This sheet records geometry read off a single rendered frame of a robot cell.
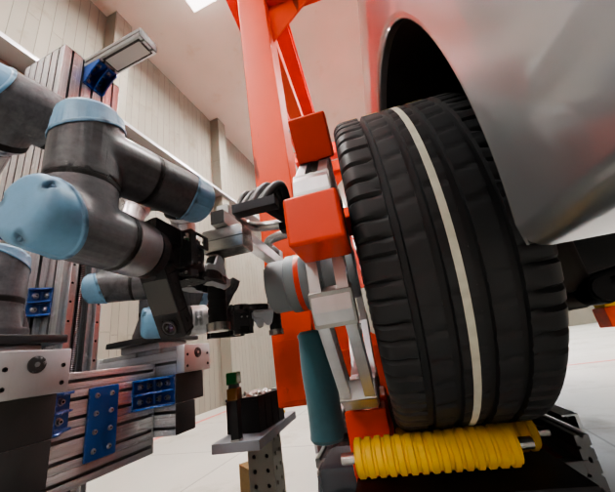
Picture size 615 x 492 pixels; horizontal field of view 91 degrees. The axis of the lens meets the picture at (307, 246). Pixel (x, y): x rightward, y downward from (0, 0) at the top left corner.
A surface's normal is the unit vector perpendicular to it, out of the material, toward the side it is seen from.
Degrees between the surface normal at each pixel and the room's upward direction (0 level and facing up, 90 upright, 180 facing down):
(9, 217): 90
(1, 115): 150
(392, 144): 72
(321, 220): 90
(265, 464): 90
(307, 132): 125
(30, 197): 90
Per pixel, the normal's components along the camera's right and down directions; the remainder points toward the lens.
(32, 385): 0.93, -0.24
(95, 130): 0.69, -0.33
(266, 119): -0.23, -0.29
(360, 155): -0.26, -0.55
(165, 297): -0.14, 0.22
